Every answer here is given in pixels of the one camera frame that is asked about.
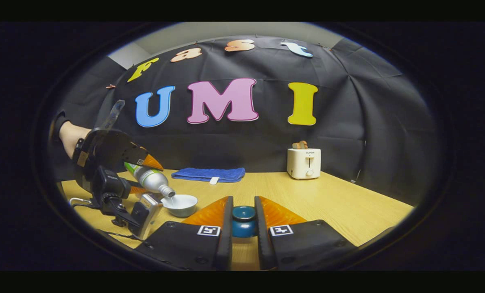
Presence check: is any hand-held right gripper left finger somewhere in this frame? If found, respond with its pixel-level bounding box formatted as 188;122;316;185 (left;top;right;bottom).
135;196;234;271

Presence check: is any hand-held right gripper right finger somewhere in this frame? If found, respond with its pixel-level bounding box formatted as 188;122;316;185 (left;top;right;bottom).
254;196;357;271

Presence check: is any silver green-label water bottle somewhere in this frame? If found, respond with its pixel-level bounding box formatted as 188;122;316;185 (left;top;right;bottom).
124;162;176;199

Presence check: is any teal teacup lid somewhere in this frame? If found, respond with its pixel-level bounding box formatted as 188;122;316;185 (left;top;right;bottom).
231;205;258;238

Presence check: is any teal white-lined teacup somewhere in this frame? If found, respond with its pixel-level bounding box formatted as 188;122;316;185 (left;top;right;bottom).
161;194;198;218

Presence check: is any folded blue towel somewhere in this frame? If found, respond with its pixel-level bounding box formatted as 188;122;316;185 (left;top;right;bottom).
171;167;246;185

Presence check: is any white toaster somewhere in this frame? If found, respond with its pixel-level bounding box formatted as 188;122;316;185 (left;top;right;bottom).
287;148;322;180

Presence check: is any black backdrop cloth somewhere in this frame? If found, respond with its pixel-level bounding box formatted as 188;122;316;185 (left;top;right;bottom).
49;35;438;206

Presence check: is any black cable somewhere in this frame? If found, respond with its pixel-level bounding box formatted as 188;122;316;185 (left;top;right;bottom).
98;229;139;241

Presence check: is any grey cable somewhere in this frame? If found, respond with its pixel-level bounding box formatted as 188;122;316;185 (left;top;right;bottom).
69;197;100;209

